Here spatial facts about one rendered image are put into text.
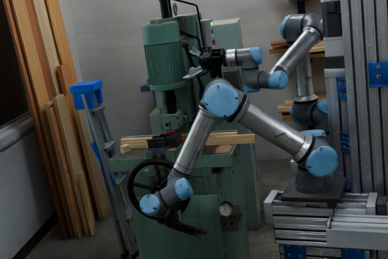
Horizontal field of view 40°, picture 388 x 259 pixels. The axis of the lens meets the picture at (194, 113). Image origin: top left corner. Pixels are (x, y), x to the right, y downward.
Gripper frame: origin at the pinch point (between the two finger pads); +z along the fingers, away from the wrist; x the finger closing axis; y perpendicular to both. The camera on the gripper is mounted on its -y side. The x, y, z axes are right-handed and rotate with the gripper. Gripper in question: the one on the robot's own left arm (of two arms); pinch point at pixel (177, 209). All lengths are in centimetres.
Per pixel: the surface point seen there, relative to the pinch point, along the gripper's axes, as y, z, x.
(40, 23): -150, 100, -141
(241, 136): -35.9, 24.4, 23.4
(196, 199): -6.9, 23.2, 1.9
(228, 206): -2.6, 18.5, 18.2
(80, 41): -179, 196, -161
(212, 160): -23.0, 13.9, 11.6
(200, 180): -15.0, 18.5, 4.7
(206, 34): -91, 25, 6
